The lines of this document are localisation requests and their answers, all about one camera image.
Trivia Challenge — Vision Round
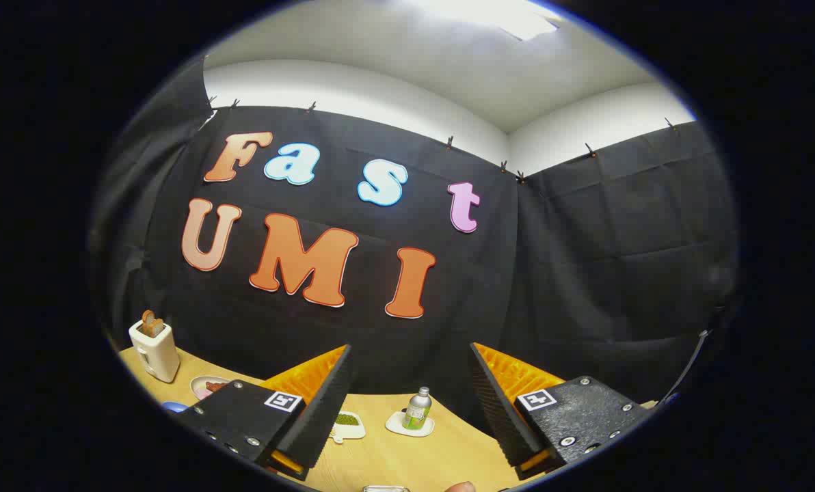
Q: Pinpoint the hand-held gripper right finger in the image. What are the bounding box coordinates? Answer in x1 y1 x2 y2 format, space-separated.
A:
469 342 654 481

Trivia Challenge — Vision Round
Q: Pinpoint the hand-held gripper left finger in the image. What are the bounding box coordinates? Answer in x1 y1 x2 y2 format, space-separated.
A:
175 344 353 481

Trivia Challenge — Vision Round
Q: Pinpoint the white divided dish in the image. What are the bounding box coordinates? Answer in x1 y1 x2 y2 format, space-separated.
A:
331 410 366 445

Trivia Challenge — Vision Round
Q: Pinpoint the small white tray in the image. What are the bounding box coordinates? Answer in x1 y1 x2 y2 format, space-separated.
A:
385 410 436 438

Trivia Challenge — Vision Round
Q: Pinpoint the green label metal bottle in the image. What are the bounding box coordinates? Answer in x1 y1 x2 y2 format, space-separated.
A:
402 387 433 431

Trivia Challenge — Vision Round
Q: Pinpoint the oval cream plate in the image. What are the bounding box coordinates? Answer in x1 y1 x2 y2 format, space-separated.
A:
190 375 232 401

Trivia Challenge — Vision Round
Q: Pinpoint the cream toaster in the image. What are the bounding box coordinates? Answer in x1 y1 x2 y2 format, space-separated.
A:
129 320 181 383

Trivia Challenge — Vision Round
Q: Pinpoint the ceiling light panel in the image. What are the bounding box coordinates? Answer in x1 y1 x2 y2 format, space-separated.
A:
407 0 562 42

